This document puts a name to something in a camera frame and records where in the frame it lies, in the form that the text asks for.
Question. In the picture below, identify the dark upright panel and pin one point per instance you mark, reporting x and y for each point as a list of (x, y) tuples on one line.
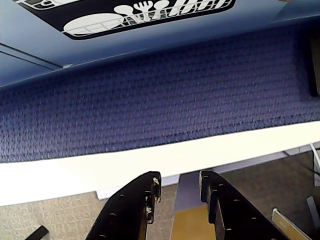
[(315, 75)]

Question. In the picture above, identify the black bar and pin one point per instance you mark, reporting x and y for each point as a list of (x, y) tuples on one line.
[(37, 235)]

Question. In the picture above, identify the blue cabinet door with dish decal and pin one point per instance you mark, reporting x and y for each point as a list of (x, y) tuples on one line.
[(175, 31)]

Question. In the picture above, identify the yellow wooden board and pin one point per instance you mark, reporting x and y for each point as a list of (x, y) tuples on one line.
[(190, 225)]

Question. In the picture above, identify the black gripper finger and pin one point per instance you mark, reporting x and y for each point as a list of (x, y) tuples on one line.
[(235, 217), (125, 215)]

